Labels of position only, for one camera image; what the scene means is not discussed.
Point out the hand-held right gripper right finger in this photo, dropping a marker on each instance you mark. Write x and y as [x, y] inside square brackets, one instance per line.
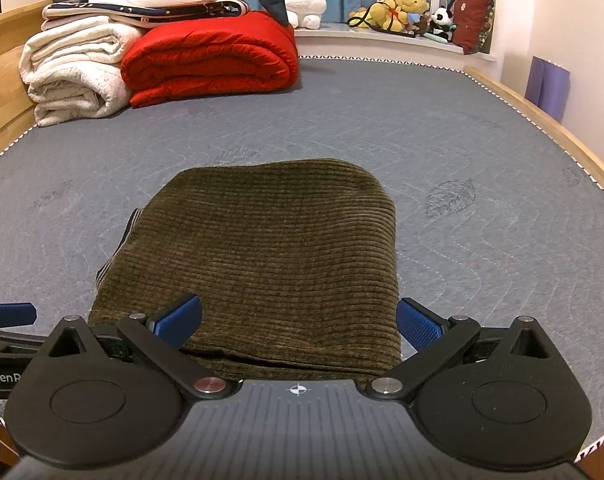
[417, 322]

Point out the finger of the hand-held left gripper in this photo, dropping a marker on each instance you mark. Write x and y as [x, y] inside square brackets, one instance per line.
[9, 314]

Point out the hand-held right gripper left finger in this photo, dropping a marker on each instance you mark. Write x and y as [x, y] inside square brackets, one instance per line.
[177, 317]

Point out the white folded blanket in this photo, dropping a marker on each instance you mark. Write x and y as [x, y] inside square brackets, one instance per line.
[72, 70]

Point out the red folded blanket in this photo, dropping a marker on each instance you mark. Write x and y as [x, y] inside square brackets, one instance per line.
[212, 60]

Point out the purple mat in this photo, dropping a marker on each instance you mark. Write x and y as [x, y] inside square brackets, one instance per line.
[549, 87]

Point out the white window ledge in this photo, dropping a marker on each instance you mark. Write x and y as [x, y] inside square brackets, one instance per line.
[382, 42]

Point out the teal stick toy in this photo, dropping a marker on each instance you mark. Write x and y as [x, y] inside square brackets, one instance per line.
[436, 37]

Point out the panda plush toy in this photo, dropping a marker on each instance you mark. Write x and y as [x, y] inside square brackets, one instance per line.
[442, 22]

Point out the navy star-print blanket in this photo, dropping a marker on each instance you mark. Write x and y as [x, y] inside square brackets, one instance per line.
[147, 12]

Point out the red cushion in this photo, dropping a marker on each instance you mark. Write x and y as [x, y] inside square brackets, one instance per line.
[474, 20]

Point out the yellow orange plush toy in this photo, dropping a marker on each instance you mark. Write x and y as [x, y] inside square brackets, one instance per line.
[377, 12]

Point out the yellow bear plush toy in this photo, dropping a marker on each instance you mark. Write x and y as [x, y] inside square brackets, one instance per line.
[413, 2]

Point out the white plush toy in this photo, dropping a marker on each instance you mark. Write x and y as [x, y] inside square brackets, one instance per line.
[304, 7]

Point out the wooden bed frame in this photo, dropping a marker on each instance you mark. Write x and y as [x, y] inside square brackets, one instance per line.
[2, 85]

